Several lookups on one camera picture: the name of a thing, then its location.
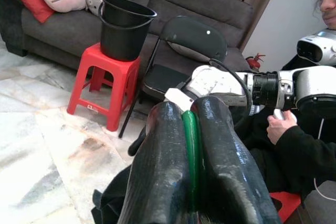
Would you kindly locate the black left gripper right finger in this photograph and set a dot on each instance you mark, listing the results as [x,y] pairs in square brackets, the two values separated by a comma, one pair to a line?
[225,169]

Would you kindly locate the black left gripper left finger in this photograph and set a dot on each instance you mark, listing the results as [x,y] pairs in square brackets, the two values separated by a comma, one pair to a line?
[157,169]

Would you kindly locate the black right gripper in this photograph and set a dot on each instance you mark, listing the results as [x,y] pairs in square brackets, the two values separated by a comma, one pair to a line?
[185,87]

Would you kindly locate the green plastic hanger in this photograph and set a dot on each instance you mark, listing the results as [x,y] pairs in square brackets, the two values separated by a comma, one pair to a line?
[193,142]

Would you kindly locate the bystander bare hand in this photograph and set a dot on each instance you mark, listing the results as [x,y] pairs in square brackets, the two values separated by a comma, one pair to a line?
[281,129]

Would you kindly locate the red plastic stool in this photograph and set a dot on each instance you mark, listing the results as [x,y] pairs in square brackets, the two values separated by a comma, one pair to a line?
[286,203]
[105,64]

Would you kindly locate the white handheld controller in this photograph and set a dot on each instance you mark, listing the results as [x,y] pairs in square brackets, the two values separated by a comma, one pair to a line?
[277,113]

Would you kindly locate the seated person black clothes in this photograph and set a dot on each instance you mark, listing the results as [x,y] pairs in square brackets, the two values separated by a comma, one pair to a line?
[302,150]

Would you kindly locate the black plastic bucket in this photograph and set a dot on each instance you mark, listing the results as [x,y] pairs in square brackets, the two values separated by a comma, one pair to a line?
[123,37]

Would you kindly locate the red fire extinguisher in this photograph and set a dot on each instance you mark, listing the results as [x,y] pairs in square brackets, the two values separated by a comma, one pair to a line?
[254,62]

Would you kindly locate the black folding chair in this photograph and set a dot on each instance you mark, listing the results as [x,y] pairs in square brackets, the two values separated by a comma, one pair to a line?
[194,35]

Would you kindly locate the silver robot head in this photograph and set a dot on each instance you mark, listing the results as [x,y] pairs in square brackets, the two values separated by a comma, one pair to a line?
[315,47]

